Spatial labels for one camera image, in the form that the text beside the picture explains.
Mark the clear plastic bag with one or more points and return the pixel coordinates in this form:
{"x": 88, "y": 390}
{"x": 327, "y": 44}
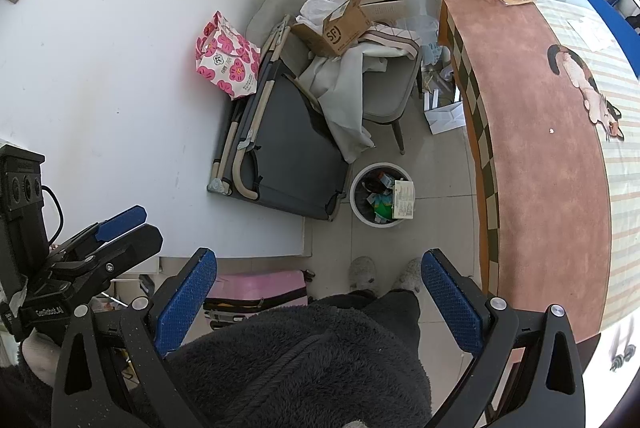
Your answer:
{"x": 425, "y": 28}

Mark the white cloth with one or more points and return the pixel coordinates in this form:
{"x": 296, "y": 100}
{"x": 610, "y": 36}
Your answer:
{"x": 340, "y": 93}

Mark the person's left forearm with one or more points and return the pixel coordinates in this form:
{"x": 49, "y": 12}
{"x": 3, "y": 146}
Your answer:
{"x": 37, "y": 358}

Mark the beige striped cloth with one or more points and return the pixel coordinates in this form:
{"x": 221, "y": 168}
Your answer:
{"x": 390, "y": 41}

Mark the cat print tablecloth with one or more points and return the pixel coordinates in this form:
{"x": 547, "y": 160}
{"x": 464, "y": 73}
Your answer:
{"x": 530, "y": 133}

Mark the grey fluffy slipper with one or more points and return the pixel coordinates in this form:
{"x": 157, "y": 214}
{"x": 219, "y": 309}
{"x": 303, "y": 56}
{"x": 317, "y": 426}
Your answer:
{"x": 407, "y": 273}
{"x": 361, "y": 272}

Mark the person's left leg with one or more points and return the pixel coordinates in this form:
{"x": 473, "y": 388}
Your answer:
{"x": 345, "y": 297}

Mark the blue green plastic bag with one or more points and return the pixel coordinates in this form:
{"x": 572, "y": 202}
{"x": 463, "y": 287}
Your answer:
{"x": 382, "y": 207}

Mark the white paper bag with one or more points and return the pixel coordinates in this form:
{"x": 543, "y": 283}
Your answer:
{"x": 445, "y": 118}

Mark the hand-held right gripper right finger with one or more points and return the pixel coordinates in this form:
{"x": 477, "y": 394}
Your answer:
{"x": 450, "y": 303}

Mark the white paper sheet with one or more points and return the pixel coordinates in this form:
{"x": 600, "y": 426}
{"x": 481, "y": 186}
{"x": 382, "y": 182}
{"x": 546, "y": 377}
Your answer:
{"x": 404, "y": 200}

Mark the flat cardboard carton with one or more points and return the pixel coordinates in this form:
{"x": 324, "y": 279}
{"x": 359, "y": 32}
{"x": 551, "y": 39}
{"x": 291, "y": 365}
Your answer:
{"x": 382, "y": 6}

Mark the pink floral bag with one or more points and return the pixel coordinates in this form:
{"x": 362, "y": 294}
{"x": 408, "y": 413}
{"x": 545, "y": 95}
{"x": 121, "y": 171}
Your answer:
{"x": 225, "y": 58}

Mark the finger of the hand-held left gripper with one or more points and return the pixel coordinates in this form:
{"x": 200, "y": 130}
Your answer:
{"x": 135, "y": 243}
{"x": 120, "y": 218}

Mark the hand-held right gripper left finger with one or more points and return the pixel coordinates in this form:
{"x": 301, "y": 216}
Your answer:
{"x": 185, "y": 308}

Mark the pink suitcase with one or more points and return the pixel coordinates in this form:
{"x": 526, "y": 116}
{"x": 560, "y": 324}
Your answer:
{"x": 260, "y": 290}

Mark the person's dark fleece torso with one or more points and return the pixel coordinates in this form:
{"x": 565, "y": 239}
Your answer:
{"x": 300, "y": 368}

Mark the printed cardboard box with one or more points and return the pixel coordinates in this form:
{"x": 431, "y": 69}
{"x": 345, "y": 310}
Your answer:
{"x": 340, "y": 28}

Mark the grey chair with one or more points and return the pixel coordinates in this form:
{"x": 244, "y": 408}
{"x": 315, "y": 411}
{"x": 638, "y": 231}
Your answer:
{"x": 395, "y": 81}

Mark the person's leg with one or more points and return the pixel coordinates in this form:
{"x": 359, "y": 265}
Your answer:
{"x": 345, "y": 297}
{"x": 400, "y": 315}

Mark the white papers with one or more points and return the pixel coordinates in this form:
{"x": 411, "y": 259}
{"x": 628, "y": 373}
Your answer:
{"x": 592, "y": 31}

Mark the white round trash bin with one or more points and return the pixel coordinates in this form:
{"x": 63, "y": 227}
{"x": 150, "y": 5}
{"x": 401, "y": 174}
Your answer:
{"x": 356, "y": 203}

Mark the person's right leg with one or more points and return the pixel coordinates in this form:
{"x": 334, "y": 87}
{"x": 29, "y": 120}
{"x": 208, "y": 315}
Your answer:
{"x": 400, "y": 315}

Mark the grey folding bed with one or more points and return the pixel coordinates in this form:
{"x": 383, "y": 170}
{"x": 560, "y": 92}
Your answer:
{"x": 290, "y": 148}

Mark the blue chair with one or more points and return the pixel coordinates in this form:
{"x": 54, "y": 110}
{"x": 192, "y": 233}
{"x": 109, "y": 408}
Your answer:
{"x": 607, "y": 11}

